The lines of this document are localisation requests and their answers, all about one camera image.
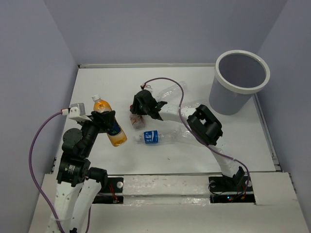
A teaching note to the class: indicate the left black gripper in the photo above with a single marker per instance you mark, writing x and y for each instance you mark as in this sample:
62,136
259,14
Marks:
104,120

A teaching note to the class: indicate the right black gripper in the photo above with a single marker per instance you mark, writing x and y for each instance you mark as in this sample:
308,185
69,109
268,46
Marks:
135,108

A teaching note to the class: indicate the small red cap bottle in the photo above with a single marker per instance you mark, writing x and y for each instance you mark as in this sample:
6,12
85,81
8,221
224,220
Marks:
137,121

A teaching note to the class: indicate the orange juice bottle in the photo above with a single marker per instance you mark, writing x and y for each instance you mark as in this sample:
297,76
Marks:
116,135

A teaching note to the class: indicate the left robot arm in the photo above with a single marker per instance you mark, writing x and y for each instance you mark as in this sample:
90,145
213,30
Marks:
77,182

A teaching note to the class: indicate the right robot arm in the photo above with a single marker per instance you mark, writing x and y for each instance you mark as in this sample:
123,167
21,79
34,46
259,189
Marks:
200,121

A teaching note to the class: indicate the clear bottle near bin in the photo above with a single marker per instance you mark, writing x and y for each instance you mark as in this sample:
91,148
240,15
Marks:
190,106

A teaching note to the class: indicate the grey round bin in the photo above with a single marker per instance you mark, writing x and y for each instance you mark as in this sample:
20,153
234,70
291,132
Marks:
238,76

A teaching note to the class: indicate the blue label clear bottle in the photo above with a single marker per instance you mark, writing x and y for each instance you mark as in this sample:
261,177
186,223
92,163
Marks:
156,137

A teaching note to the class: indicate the clear bottle far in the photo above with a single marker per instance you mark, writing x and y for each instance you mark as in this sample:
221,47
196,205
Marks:
169,93

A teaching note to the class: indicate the crushed clear bottle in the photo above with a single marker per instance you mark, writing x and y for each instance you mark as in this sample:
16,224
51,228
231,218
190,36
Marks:
182,135

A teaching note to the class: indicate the white foam front panel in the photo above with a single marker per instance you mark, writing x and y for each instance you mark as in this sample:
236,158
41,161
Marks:
166,185

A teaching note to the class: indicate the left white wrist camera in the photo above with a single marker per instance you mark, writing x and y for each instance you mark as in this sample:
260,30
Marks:
77,112

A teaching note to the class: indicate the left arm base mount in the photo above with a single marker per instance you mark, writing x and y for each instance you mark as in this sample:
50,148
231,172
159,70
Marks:
112,193

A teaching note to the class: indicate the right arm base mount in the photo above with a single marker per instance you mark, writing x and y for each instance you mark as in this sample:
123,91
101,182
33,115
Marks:
222,192

